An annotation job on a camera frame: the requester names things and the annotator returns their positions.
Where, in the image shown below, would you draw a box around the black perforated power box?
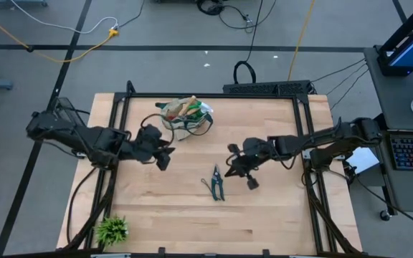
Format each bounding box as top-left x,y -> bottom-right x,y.
222,80 -> 313,96

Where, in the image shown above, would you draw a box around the black mesh electronics box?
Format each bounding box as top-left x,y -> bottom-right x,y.
53,97 -> 87,120

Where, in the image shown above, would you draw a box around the black aluminium table frame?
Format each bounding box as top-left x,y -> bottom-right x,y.
62,80 -> 361,257

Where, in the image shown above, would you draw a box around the black tangled cable bundle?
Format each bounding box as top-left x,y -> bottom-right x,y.
196,0 -> 277,33

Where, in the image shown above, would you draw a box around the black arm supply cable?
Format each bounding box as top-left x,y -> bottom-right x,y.
65,165 -> 99,247

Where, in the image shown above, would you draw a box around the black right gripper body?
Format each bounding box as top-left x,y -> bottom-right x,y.
227,138 -> 272,191

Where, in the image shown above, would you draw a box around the grey metal base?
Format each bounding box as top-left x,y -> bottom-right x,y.
0,0 -> 48,10

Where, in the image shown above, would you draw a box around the thin black floor cable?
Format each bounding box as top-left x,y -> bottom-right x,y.
118,0 -> 146,29

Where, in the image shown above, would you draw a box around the yellow extension cable with plug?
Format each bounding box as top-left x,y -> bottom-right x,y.
0,5 -> 120,64

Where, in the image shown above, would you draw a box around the grey desk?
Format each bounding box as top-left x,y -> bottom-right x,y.
363,46 -> 413,216

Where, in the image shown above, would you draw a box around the small green artificial plant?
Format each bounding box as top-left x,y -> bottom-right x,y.
94,216 -> 130,248

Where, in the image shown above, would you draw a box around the white floor cable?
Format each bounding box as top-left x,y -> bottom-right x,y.
11,0 -> 118,35

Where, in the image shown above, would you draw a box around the thin black taut cable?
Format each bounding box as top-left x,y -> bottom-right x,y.
326,63 -> 367,96
312,58 -> 366,83
330,67 -> 370,109

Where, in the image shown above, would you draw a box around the green pruning shears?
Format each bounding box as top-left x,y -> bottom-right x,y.
201,163 -> 226,202

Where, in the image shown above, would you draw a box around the yellow floor cable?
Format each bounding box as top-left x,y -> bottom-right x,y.
287,0 -> 317,82

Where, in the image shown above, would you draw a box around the black looped floor cable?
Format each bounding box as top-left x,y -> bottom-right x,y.
232,0 -> 265,85

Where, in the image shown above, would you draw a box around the beige green gardening bag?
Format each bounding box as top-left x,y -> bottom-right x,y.
155,95 -> 214,141

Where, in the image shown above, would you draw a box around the green spray bottle white nozzle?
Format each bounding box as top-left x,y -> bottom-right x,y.
191,101 -> 214,121

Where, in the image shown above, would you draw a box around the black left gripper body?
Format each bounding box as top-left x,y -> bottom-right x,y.
136,124 -> 171,171

